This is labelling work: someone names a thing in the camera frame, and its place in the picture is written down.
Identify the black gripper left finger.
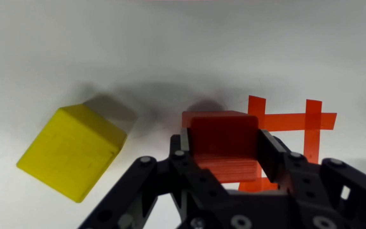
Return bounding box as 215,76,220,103
79,126,231,229

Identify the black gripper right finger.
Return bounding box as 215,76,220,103
257,127,366,229

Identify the orange cube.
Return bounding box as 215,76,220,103
180,110,264,184

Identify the yellow cube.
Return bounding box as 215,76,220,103
15,103,128,203

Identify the orange tape grid mark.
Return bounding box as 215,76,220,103
238,94,338,194

